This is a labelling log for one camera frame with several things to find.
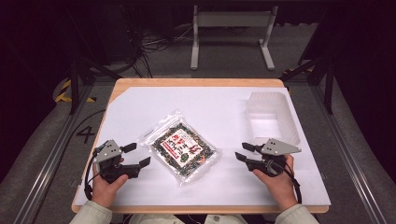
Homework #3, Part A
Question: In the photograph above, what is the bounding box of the person's torso clothing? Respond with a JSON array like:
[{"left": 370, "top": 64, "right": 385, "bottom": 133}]
[{"left": 128, "top": 214, "right": 269, "bottom": 224}]

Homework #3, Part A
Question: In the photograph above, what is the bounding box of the bundle of black cables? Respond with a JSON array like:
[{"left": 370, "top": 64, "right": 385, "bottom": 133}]
[{"left": 120, "top": 4, "right": 195, "bottom": 78}]

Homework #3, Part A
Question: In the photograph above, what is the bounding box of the white metal stand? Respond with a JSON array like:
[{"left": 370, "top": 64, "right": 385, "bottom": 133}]
[{"left": 190, "top": 5, "right": 279, "bottom": 72}]

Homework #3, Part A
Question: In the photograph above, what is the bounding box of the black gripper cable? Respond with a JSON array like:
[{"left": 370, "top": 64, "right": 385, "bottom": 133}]
[
  {"left": 270, "top": 160, "right": 304, "bottom": 205},
  {"left": 83, "top": 148, "right": 104, "bottom": 202}
]

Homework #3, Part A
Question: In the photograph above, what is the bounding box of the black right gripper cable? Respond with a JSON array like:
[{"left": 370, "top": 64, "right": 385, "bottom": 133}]
[{"left": 270, "top": 160, "right": 304, "bottom": 205}]

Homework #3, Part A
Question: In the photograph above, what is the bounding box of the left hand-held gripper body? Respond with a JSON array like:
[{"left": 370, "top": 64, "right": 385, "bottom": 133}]
[{"left": 92, "top": 139, "right": 141, "bottom": 184}]

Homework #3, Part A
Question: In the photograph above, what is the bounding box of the person's right hand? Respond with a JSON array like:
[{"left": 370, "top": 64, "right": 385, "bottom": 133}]
[{"left": 252, "top": 153, "right": 299, "bottom": 213}]

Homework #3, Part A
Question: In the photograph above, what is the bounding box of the clear packet of dried seaweed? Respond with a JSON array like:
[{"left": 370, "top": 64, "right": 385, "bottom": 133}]
[{"left": 138, "top": 111, "right": 222, "bottom": 188}]

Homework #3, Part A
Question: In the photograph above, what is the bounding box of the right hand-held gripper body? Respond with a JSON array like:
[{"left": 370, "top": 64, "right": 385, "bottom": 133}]
[{"left": 245, "top": 138, "right": 303, "bottom": 178}]

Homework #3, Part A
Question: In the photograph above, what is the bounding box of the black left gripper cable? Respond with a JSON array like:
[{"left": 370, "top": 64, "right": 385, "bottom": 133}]
[{"left": 83, "top": 148, "right": 104, "bottom": 202}]

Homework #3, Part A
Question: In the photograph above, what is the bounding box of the person's left hand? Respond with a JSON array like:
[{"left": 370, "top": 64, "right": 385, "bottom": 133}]
[{"left": 91, "top": 158, "right": 129, "bottom": 209}]

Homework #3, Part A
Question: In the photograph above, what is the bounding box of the black metal stand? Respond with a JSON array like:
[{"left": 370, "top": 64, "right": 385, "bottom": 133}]
[
  {"left": 64, "top": 6, "right": 124, "bottom": 116},
  {"left": 278, "top": 8, "right": 337, "bottom": 115}
]

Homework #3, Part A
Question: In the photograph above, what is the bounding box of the clear plastic container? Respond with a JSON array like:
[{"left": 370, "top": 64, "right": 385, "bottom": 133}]
[{"left": 245, "top": 91, "right": 302, "bottom": 147}]

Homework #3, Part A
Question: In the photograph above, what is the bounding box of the white paper sheet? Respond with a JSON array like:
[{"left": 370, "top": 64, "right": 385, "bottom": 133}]
[{"left": 74, "top": 86, "right": 332, "bottom": 207}]

